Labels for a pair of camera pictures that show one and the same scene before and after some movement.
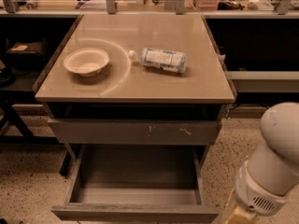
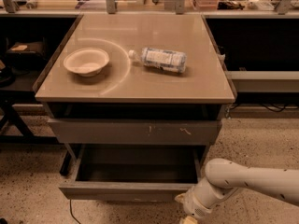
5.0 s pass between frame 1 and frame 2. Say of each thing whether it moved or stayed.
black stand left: stayed
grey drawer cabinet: stayed
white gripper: moved
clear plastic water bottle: stayed
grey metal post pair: stayed
